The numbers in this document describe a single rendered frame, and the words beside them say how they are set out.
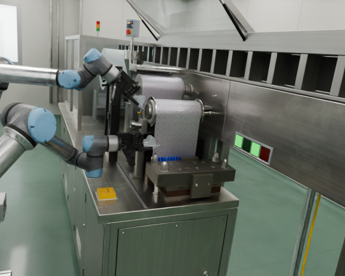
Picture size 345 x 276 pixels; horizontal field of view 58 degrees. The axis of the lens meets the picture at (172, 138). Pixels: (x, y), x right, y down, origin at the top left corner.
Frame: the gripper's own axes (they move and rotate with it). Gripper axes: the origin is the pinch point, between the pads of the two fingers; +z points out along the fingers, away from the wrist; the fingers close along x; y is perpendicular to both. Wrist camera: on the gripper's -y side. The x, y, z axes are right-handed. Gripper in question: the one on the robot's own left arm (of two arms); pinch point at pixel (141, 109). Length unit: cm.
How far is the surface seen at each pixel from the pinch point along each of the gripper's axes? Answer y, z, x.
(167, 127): 1.5, 13.3, -8.3
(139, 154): -17.5, 15.5, -0.2
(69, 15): 75, -41, 548
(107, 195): -38.3, 6.9, -21.4
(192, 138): 6.6, 27.8, -8.3
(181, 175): -11.0, 24.5, -28.0
